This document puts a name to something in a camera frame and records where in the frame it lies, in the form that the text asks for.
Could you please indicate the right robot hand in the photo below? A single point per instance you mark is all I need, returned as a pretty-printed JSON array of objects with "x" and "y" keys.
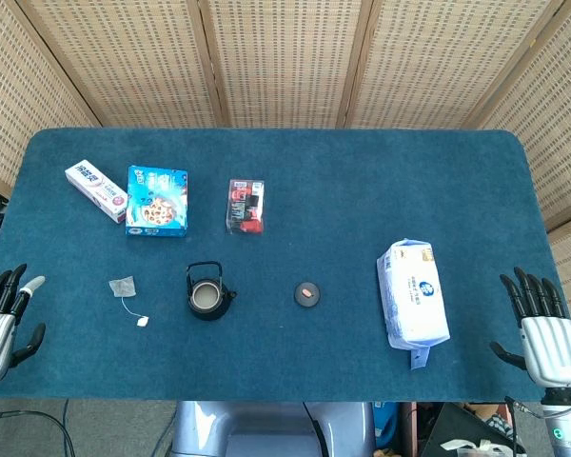
[{"x": 549, "y": 347}]

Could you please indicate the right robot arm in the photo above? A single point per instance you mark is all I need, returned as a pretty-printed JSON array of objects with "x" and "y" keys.
[{"x": 564, "y": 423}]

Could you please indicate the black bag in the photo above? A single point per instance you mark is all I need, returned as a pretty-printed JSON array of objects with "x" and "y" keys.
[{"x": 457, "y": 426}]

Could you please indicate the black teapot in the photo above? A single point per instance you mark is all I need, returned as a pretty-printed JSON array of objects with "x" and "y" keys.
[{"x": 219, "y": 310}]

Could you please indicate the black teapot lid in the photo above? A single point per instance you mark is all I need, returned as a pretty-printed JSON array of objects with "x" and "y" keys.
[{"x": 307, "y": 300}]

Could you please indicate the white tissue pack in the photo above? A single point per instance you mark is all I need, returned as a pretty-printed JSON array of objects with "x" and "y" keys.
[{"x": 414, "y": 295}]

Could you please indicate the white toothpaste box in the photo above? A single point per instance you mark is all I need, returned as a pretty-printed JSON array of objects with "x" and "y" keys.
[{"x": 90, "y": 183}]

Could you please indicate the blue package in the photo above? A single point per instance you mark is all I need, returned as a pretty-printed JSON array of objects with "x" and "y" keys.
[{"x": 385, "y": 423}]

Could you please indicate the blue cookie box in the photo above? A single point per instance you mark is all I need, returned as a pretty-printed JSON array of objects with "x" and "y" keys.
[{"x": 157, "y": 200}]

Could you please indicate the clear box of capsules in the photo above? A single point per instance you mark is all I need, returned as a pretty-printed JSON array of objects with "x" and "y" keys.
[{"x": 245, "y": 207}]

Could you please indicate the blue carpet table cover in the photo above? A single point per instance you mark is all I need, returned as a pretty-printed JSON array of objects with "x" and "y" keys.
[{"x": 314, "y": 190}]

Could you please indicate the blue-grey robot torso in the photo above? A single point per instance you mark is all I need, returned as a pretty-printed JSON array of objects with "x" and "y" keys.
[{"x": 266, "y": 428}]

